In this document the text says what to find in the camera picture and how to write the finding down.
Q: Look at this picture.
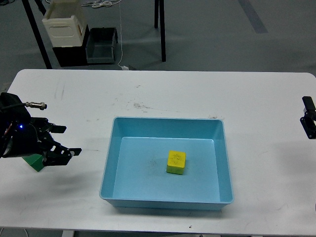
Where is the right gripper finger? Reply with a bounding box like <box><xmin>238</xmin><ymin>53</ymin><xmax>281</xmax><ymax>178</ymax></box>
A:
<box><xmin>300</xmin><ymin>96</ymin><xmax>316</xmax><ymax>139</ymax></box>

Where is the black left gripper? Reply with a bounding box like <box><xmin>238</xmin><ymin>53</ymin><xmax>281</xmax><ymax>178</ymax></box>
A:
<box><xmin>1</xmin><ymin>118</ymin><xmax>82</xmax><ymax>166</ymax></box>

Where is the green block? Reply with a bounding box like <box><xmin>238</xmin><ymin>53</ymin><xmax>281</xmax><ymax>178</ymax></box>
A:
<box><xmin>23</xmin><ymin>154</ymin><xmax>44</xmax><ymax>172</ymax></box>

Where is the yellow block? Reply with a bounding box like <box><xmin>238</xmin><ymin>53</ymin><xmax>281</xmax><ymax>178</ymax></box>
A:
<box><xmin>166</xmin><ymin>150</ymin><xmax>186</xmax><ymax>175</ymax></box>

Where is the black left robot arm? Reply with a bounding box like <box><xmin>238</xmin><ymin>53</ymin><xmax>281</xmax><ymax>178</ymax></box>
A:
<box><xmin>0</xmin><ymin>92</ymin><xmax>82</xmax><ymax>166</ymax></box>

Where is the light blue plastic box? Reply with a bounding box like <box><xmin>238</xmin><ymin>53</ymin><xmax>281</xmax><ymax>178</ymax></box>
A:
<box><xmin>100</xmin><ymin>117</ymin><xmax>234</xmax><ymax>210</ymax></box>

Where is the black table legs center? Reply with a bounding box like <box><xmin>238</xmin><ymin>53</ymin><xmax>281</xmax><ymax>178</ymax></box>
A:
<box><xmin>154</xmin><ymin>0</ymin><xmax>166</xmax><ymax>62</ymax></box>

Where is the black plastic crate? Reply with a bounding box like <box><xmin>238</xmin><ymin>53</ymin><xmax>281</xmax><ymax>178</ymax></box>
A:
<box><xmin>52</xmin><ymin>26</ymin><xmax>90</xmax><ymax>67</ymax></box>

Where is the black table leg left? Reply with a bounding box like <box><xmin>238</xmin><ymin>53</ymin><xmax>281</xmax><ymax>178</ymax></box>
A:
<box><xmin>22</xmin><ymin>0</ymin><xmax>52</xmax><ymax>69</ymax></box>

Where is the grey plastic bin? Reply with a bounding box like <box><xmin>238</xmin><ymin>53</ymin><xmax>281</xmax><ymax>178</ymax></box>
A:
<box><xmin>85</xmin><ymin>27</ymin><xmax>118</xmax><ymax>64</ymax></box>

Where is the cream plastic crate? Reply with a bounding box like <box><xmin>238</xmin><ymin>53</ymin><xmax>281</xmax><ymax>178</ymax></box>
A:
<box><xmin>42</xmin><ymin>0</ymin><xmax>87</xmax><ymax>47</ymax></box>

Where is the white cable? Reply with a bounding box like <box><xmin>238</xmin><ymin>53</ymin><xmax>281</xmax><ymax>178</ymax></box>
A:
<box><xmin>81</xmin><ymin>0</ymin><xmax>124</xmax><ymax>69</ymax></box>

